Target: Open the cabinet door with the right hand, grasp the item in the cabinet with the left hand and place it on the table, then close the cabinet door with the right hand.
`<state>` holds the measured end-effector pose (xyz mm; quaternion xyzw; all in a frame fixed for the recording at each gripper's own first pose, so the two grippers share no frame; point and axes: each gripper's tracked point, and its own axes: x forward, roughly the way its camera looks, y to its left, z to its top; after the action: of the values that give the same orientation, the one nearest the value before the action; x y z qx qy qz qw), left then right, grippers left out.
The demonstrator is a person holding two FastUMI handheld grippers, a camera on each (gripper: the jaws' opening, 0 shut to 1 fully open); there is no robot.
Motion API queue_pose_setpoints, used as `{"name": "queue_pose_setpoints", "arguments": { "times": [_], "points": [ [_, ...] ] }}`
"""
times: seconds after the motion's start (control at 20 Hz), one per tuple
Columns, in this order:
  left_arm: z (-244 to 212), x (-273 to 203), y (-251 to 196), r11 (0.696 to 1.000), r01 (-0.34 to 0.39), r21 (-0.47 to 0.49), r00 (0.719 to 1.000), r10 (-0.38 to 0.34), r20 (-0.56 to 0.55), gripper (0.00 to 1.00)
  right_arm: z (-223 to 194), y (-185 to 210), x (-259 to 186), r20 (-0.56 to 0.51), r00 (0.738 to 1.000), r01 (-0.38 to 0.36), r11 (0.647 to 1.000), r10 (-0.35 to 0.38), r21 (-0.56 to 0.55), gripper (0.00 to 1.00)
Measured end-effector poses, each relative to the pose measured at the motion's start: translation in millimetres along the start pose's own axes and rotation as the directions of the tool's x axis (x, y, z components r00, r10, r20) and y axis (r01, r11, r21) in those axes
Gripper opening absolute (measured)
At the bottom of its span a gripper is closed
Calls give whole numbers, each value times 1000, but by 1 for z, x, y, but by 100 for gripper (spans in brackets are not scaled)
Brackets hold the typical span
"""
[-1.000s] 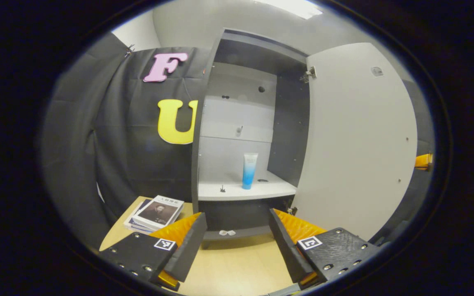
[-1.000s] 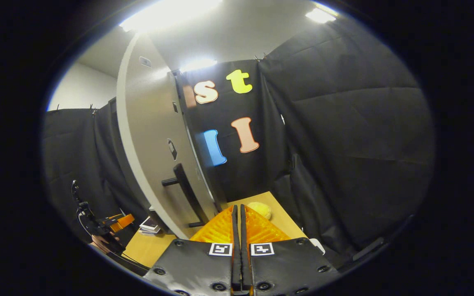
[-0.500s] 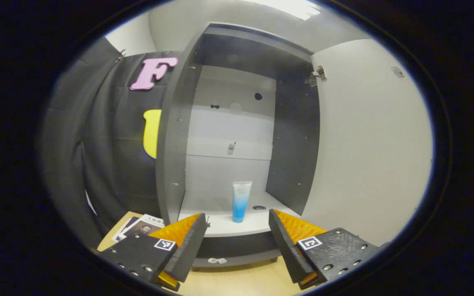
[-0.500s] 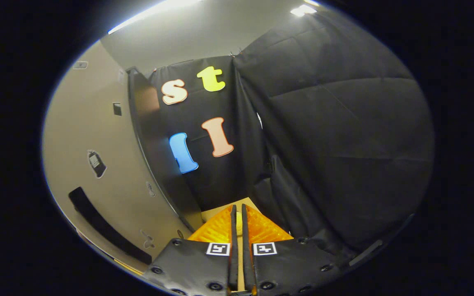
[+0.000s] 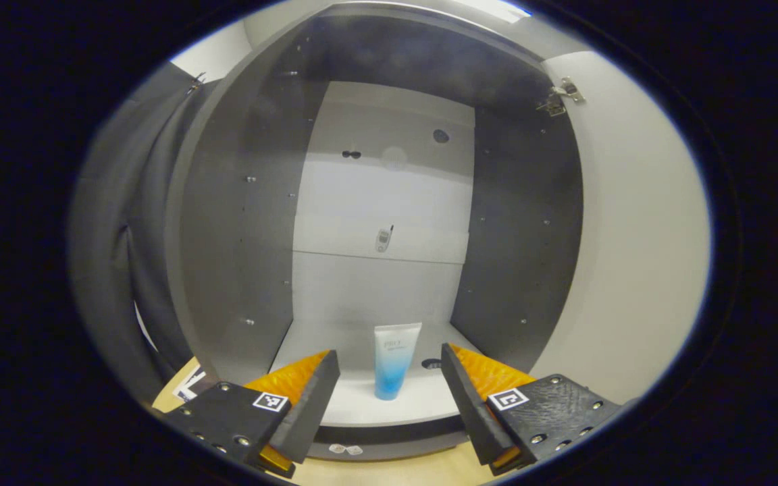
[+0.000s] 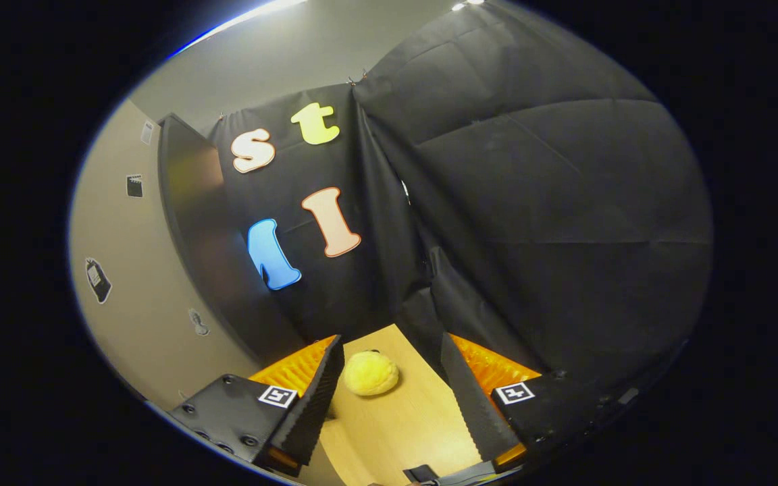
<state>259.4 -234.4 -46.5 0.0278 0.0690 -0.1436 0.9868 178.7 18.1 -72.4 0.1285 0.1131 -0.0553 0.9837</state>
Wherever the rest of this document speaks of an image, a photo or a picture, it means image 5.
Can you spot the white and blue bottle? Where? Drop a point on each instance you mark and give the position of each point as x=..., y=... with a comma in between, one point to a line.
x=392, y=368

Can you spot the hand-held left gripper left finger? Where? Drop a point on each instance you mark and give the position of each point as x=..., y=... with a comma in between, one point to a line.
x=308, y=412

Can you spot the black backdrop cloth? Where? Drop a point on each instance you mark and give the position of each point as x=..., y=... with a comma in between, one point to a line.
x=105, y=236

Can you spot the grey cabinet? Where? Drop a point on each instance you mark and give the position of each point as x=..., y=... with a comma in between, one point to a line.
x=227, y=236

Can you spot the metal cabinet hinge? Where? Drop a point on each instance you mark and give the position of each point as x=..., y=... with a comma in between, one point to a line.
x=554, y=102

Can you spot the black and white booklet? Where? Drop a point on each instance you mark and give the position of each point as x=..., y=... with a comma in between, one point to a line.
x=190, y=388

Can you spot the black cloth clip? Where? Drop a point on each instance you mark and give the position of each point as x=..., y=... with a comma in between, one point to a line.
x=196, y=83

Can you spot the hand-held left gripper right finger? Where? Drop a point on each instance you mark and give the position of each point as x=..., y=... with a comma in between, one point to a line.
x=473, y=412

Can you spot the ceiling light panel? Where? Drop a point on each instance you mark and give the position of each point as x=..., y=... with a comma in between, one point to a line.
x=497, y=8

